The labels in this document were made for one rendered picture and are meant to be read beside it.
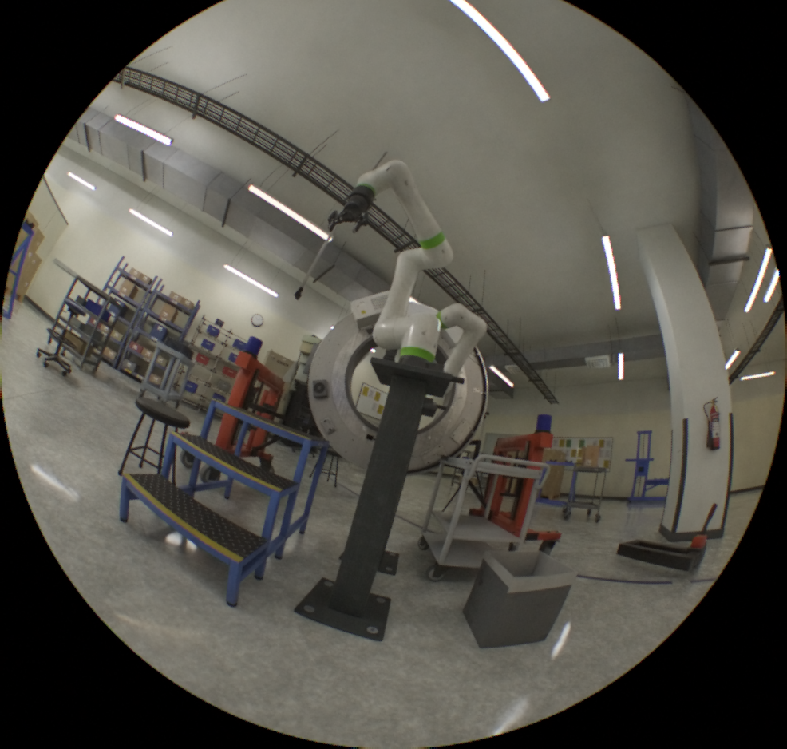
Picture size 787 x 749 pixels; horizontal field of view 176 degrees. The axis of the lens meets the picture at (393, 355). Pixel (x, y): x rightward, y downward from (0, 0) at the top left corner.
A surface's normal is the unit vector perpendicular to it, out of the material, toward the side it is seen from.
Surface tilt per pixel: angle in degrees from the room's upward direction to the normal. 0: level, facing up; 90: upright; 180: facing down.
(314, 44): 180
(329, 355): 90
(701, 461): 90
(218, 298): 90
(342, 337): 90
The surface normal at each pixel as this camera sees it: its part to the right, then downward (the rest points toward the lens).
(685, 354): -0.71, -0.41
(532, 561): 0.00, -0.36
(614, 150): -0.25, 0.90
